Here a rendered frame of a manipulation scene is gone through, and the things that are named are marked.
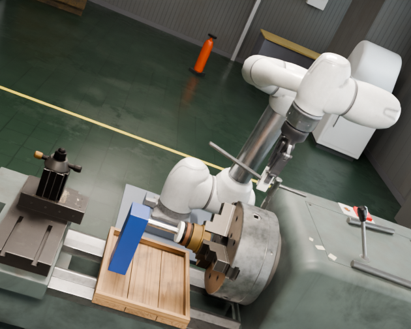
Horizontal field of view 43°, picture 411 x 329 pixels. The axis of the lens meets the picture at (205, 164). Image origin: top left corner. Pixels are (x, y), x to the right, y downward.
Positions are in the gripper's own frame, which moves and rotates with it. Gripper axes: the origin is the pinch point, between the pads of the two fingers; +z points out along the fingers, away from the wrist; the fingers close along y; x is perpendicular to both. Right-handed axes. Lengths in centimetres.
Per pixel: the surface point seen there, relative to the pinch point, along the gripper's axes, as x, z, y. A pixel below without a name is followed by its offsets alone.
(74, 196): -51, 37, -6
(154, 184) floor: -12, 172, -213
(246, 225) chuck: 0.6, 14.6, 5.1
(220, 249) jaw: -2.8, 26.0, 6.2
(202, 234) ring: -9.4, 25.6, 3.1
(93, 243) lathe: -40, 53, -5
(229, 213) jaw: -2.7, 20.7, -5.8
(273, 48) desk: 115, 189, -710
